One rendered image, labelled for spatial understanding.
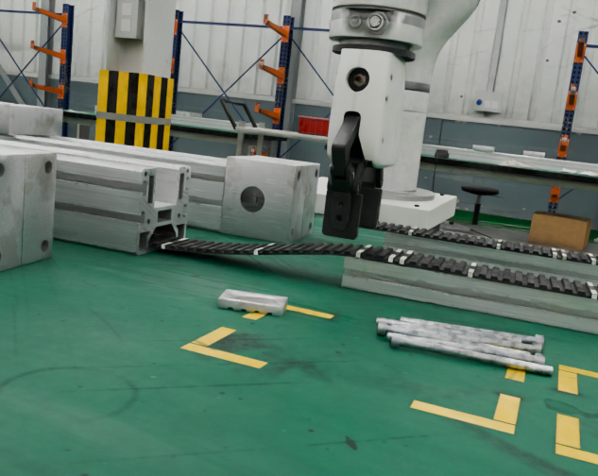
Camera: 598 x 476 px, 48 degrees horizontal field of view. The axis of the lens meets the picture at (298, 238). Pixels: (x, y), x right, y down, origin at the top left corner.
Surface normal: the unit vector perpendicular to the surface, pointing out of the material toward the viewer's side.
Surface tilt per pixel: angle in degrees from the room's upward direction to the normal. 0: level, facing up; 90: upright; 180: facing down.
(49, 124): 90
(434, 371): 0
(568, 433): 0
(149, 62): 90
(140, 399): 0
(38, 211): 90
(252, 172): 90
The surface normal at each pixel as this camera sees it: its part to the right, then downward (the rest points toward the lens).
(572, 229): -0.48, 0.07
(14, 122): 0.94, 0.16
